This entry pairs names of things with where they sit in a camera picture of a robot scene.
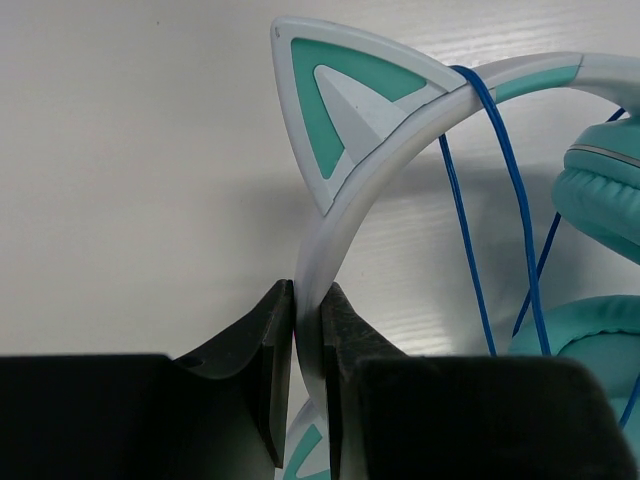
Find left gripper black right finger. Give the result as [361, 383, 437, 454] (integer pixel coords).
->
[322, 285, 638, 479]

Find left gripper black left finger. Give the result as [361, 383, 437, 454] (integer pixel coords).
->
[1, 280, 294, 479]

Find teal cat-ear headphones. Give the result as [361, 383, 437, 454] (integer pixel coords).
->
[271, 17, 639, 479]

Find thin blue headphone cable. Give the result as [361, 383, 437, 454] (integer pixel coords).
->
[437, 64, 640, 431]

